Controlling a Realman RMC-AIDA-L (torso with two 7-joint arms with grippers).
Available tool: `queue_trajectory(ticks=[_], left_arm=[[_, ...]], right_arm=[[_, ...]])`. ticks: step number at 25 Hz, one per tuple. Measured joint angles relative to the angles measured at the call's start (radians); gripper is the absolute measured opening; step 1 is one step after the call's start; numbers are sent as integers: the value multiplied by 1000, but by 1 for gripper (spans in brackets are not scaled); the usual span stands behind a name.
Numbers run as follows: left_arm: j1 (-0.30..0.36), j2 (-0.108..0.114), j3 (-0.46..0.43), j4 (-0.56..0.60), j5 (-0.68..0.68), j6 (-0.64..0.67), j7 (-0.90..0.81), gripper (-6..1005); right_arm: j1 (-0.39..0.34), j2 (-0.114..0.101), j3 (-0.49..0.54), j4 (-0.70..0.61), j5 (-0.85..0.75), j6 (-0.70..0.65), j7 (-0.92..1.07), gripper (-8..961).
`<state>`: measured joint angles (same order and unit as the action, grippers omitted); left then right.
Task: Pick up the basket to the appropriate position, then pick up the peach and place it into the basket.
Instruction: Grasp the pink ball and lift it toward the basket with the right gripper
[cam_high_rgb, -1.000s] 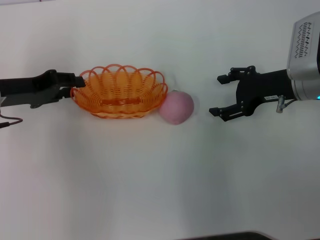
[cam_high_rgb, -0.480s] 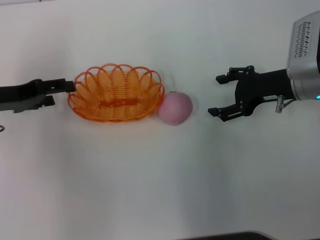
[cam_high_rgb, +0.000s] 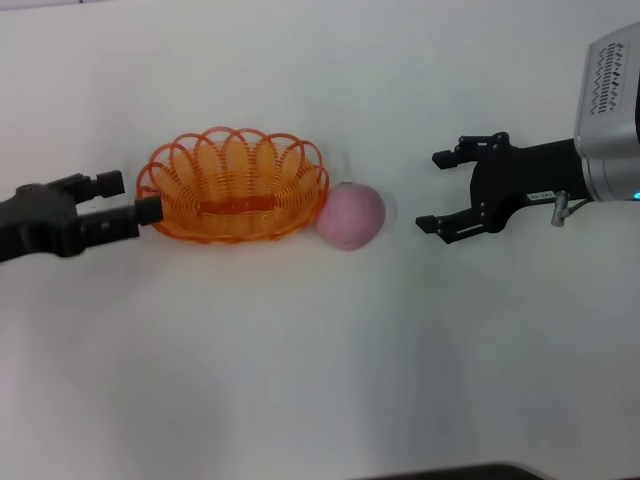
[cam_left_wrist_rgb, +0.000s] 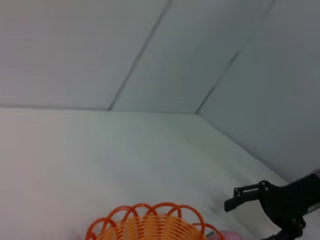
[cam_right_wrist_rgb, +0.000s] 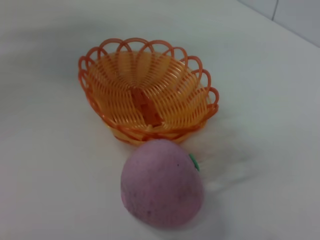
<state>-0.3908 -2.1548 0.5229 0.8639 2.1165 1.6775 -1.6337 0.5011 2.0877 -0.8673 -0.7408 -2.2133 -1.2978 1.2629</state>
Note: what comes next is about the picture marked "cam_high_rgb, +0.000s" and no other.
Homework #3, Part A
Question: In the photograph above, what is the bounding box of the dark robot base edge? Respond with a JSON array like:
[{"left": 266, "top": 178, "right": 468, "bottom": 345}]
[{"left": 349, "top": 461, "right": 547, "bottom": 480}]

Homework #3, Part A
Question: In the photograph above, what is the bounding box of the orange plastic wire basket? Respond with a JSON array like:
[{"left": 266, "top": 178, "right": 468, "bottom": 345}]
[{"left": 135, "top": 125, "right": 332, "bottom": 246}]

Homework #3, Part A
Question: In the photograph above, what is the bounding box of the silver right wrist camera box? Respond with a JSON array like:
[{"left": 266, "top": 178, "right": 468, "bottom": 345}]
[{"left": 571, "top": 20, "right": 640, "bottom": 162}]

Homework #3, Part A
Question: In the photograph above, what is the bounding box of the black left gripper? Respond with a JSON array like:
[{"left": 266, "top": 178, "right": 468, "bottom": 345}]
[{"left": 0, "top": 169, "right": 165, "bottom": 264}]

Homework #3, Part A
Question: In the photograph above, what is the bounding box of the silver cable plug with cable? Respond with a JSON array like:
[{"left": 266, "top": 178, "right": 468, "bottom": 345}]
[{"left": 550, "top": 190, "right": 595, "bottom": 228}]

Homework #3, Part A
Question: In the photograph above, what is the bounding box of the pink peach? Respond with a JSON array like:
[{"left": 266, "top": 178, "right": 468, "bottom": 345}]
[{"left": 314, "top": 180, "right": 388, "bottom": 253}]

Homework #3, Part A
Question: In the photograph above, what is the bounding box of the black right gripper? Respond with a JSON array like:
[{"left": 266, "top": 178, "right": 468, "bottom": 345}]
[{"left": 414, "top": 131, "right": 588, "bottom": 247}]

